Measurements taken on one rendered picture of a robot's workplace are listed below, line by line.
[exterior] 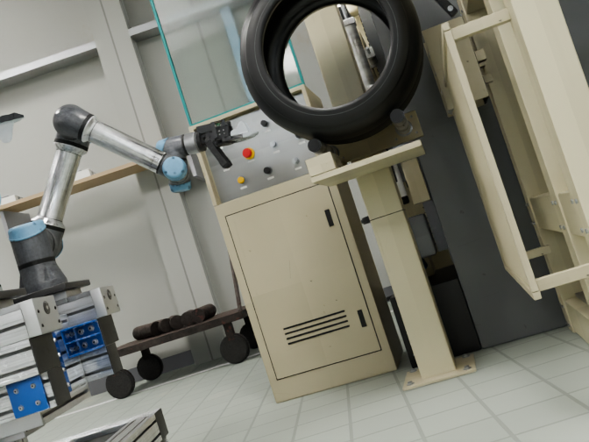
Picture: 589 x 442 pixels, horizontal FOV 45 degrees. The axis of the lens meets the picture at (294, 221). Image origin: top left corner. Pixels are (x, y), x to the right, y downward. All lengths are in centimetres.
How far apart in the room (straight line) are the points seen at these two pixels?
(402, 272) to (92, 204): 411
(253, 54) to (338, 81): 46
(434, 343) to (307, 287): 66
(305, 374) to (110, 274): 344
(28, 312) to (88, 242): 453
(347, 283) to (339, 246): 16
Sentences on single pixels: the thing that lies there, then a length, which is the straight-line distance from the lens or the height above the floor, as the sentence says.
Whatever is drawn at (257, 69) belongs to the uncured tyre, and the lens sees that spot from 236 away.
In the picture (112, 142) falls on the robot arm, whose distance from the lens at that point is 241.
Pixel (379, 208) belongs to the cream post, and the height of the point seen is 65.
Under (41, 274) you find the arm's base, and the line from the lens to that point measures 238.
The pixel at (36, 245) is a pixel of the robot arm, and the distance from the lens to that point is 240.
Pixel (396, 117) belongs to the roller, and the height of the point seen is 90.
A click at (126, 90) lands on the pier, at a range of 620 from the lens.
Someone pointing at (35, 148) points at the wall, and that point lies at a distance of 659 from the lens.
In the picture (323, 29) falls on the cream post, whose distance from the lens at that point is 276.
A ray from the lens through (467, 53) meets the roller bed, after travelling 263.
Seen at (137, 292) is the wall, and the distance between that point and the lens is 624.
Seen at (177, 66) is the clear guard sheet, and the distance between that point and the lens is 330.
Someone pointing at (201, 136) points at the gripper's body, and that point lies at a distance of 250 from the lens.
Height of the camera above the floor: 57
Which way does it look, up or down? 3 degrees up
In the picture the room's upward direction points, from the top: 18 degrees counter-clockwise
